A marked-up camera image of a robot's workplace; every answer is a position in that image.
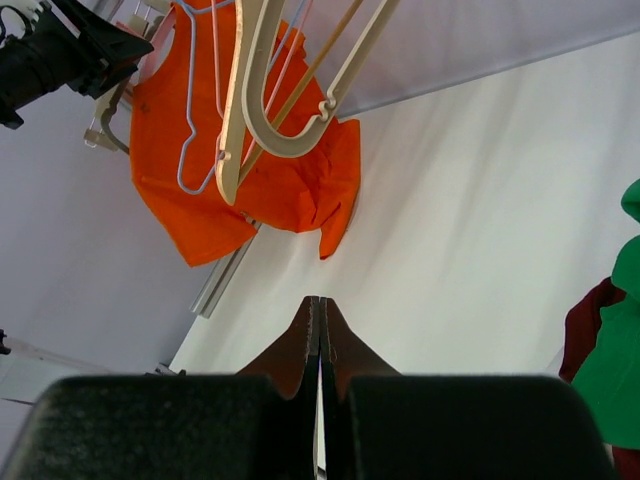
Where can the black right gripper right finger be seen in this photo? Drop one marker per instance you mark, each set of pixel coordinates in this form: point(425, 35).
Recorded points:
point(380, 424)

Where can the wooden clip hanger left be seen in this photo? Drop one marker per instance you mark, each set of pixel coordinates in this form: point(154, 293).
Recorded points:
point(144, 22)

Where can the wooden hanger with metal hook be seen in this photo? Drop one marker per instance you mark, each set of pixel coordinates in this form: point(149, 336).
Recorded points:
point(257, 23)

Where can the dark maroon t shirt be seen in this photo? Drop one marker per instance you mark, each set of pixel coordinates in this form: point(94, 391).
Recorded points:
point(582, 324)

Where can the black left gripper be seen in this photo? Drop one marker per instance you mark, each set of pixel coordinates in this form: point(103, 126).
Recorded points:
point(63, 43)

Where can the pink wire hanger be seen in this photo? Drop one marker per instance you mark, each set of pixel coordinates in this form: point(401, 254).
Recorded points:
point(288, 42)

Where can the orange t shirt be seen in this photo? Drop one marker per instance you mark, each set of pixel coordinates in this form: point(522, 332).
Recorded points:
point(174, 127)

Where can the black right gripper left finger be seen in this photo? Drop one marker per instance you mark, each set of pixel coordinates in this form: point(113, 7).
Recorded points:
point(259, 423)

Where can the green t shirt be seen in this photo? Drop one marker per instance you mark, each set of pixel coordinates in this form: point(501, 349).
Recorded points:
point(608, 380)

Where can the aluminium frame posts left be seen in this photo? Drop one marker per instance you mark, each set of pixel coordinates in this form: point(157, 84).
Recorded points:
point(217, 281)

